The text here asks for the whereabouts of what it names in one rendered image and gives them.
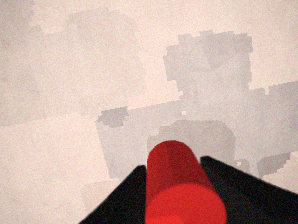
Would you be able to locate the red cylinder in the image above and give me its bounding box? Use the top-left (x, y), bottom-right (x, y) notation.
top-left (145, 140), bottom-right (227, 224)

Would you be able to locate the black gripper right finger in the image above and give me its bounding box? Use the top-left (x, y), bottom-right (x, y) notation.
top-left (200, 156), bottom-right (298, 224)

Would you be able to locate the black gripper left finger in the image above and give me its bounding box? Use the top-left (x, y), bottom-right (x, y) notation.
top-left (77, 165), bottom-right (147, 224)

